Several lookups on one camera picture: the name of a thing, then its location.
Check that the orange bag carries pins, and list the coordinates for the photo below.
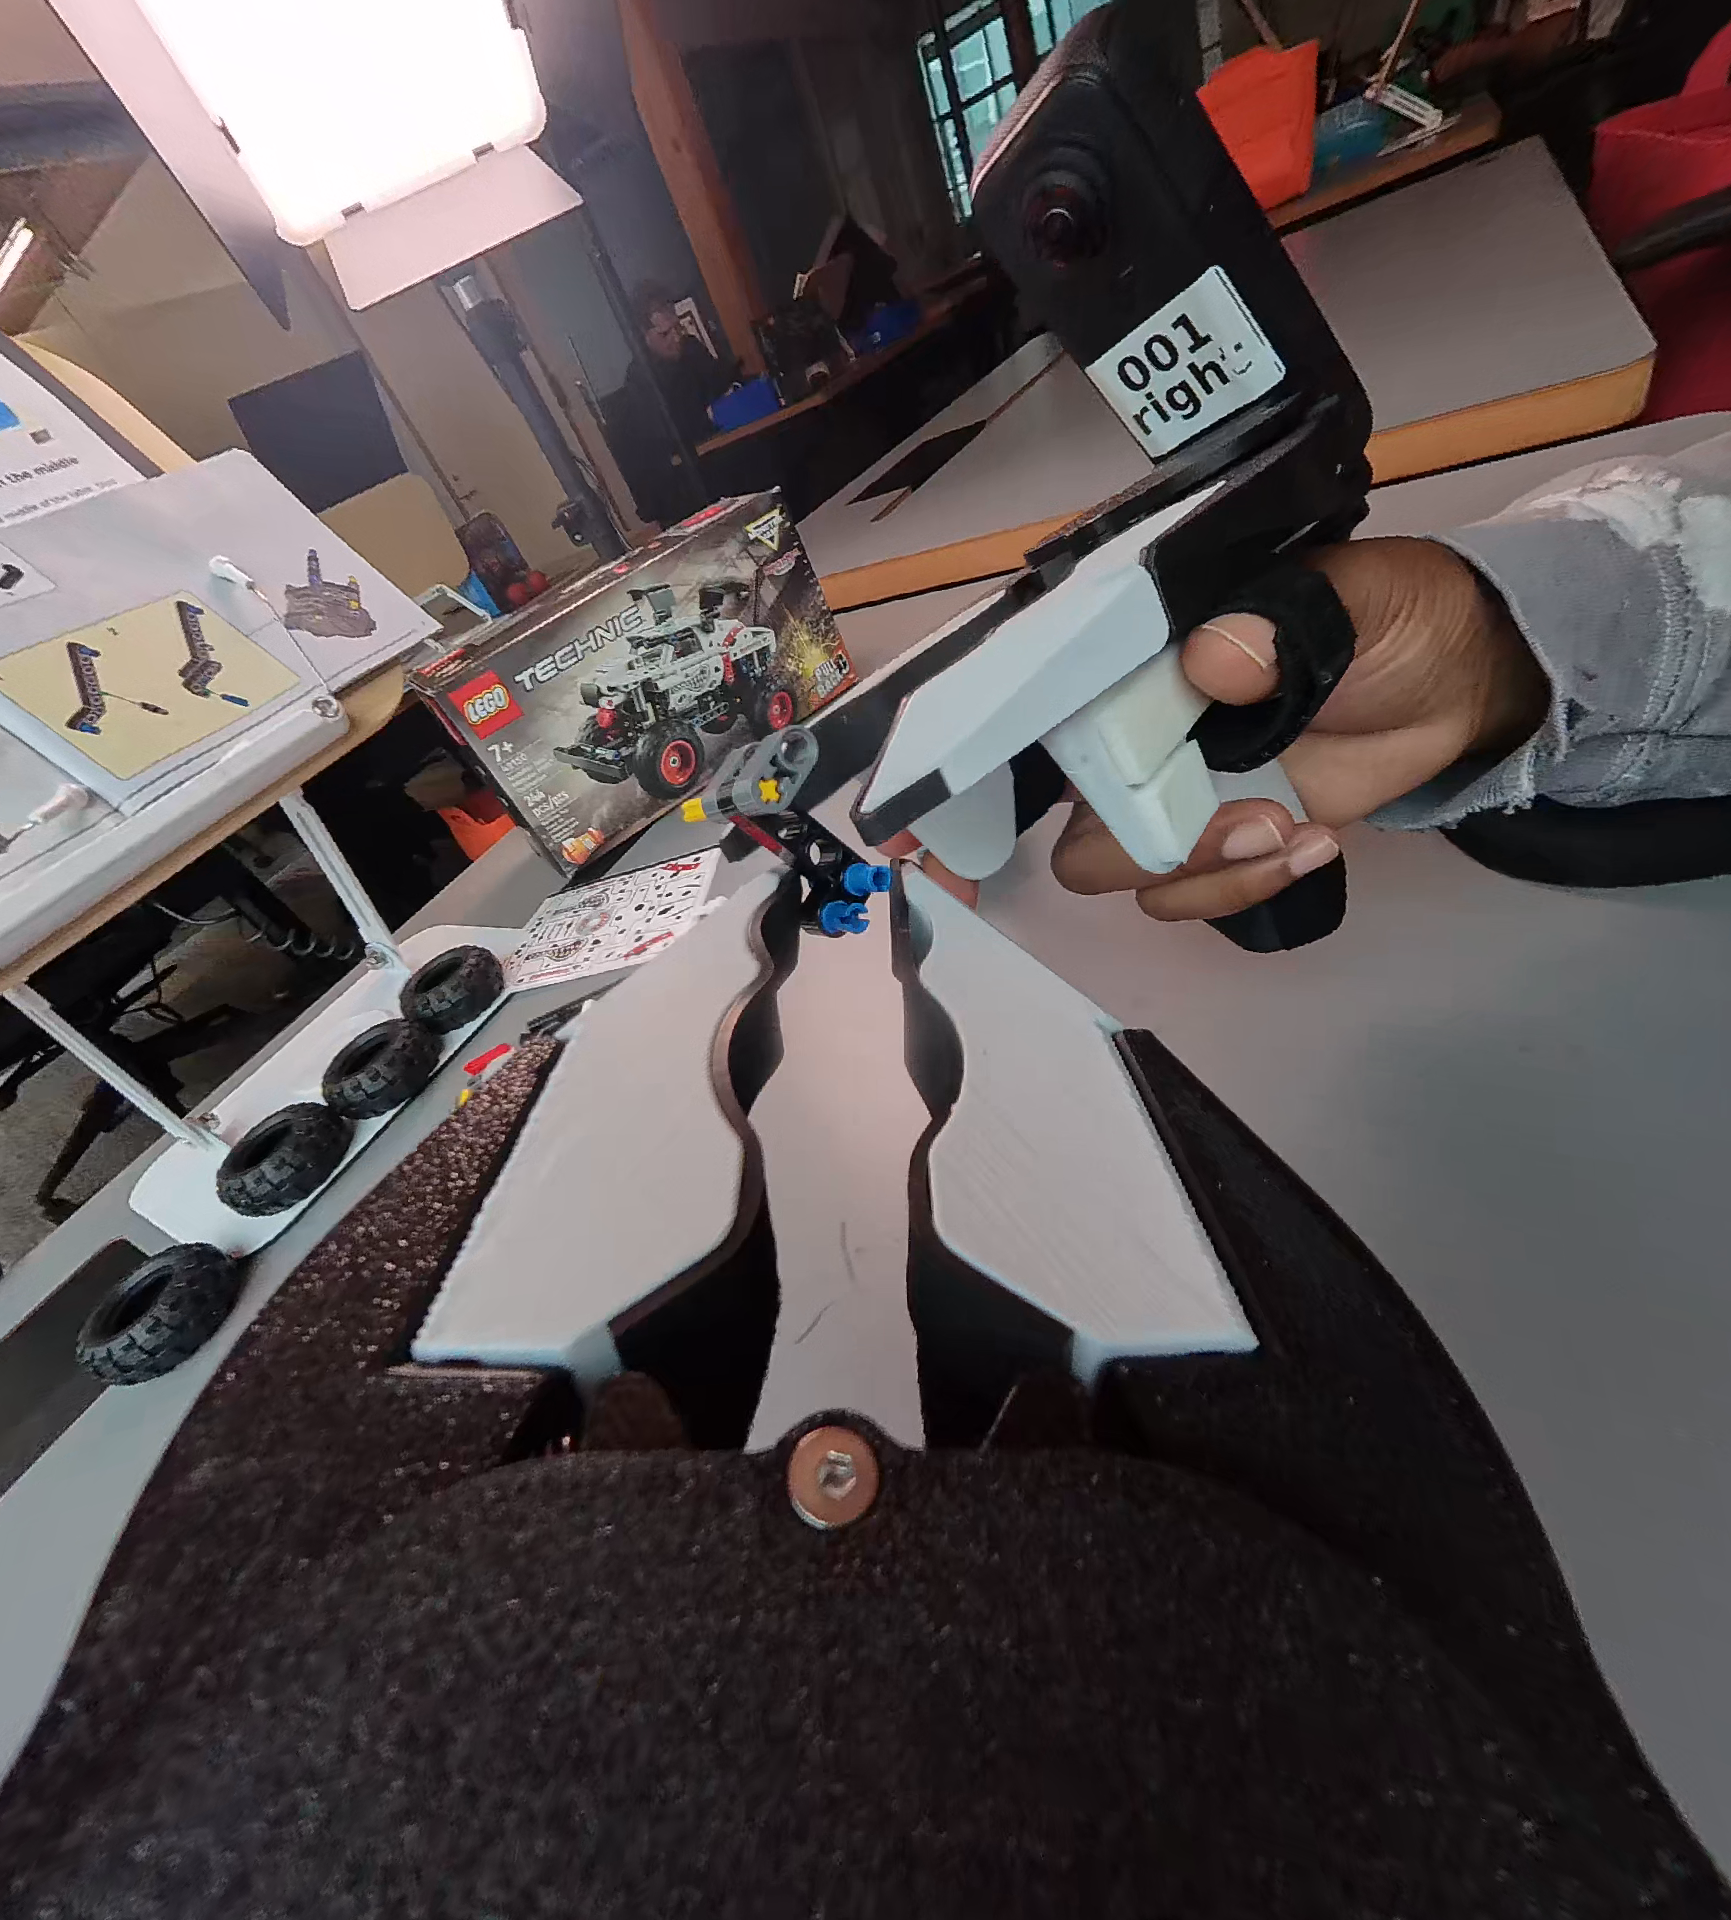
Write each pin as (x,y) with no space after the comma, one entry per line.
(1265,121)

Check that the grey side table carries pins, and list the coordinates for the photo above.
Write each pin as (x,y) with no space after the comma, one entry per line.
(1480,301)

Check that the monster truck toy box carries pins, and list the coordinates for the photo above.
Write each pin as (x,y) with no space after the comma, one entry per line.
(627,705)

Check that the sticker sheet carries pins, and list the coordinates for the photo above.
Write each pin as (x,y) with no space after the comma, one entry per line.
(603,923)

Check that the grey desk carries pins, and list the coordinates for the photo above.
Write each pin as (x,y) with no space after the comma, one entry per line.
(1406,1124)

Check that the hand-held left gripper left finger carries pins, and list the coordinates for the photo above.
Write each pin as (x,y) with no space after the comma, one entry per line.
(611,1184)

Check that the toy instruction booklet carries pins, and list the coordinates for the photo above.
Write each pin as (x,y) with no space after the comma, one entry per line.
(131,631)

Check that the person's right hand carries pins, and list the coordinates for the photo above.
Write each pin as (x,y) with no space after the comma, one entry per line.
(1436,675)

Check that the wooden post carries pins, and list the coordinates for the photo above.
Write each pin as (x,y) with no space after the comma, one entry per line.
(693,181)

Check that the black mat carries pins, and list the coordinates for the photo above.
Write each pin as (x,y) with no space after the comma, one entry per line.
(919,470)

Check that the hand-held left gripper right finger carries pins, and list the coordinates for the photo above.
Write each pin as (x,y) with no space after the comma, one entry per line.
(1091,1200)

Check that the black toy tyre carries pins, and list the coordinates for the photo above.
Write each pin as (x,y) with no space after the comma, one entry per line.
(381,1068)
(157,1313)
(283,1159)
(453,989)

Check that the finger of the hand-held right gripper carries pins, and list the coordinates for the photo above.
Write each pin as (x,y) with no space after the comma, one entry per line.
(1017,690)
(979,832)

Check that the black beam toy assembly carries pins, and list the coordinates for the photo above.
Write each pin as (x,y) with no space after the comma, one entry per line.
(807,840)

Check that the studio light panel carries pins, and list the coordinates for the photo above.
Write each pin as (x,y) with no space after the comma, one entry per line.
(355,104)

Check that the person's right forearm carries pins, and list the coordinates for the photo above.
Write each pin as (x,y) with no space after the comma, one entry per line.
(1676,601)

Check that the red carry bag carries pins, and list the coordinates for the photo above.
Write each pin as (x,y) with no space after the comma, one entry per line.
(1720,224)

